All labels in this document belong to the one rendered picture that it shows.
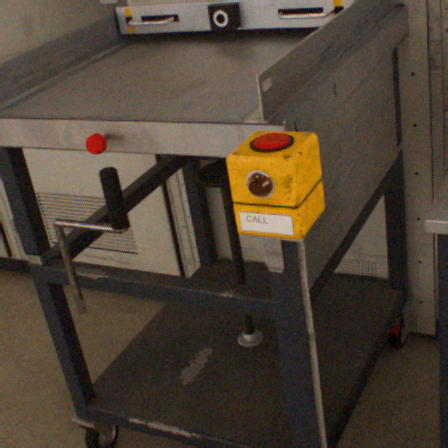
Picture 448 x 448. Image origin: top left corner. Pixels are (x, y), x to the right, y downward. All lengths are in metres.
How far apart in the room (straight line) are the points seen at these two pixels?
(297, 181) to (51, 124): 0.58
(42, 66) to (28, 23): 0.31
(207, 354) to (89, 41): 0.74
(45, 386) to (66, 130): 0.98
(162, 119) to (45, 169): 1.20
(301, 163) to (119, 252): 1.53
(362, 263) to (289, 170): 1.17
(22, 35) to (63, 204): 0.71
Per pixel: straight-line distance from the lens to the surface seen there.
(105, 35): 1.65
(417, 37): 1.66
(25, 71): 1.45
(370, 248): 1.90
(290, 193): 0.79
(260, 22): 1.51
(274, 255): 0.86
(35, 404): 2.02
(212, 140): 1.09
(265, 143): 0.81
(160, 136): 1.13
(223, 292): 1.26
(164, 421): 1.57
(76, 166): 2.21
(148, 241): 2.19
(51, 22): 1.81
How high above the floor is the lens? 1.20
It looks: 27 degrees down
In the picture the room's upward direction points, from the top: 10 degrees counter-clockwise
